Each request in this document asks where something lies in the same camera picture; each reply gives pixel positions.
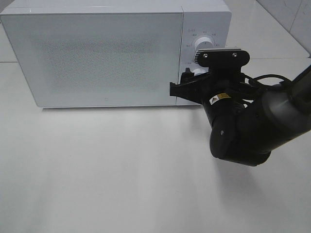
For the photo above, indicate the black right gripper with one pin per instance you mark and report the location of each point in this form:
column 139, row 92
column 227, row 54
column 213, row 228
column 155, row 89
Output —
column 222, row 90

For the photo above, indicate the white timer knob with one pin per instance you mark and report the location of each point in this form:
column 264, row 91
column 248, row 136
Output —
column 199, row 71

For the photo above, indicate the white microwave door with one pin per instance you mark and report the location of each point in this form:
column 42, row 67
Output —
column 97, row 60

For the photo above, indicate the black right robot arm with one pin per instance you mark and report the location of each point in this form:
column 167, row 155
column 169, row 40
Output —
column 248, row 119

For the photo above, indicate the upper white power knob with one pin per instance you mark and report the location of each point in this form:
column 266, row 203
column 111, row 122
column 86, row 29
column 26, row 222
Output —
column 204, row 42

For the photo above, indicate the white microwave oven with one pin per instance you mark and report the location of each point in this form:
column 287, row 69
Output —
column 199, row 17

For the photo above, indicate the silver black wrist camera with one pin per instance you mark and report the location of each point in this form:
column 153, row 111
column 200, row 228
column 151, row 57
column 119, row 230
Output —
column 221, row 58

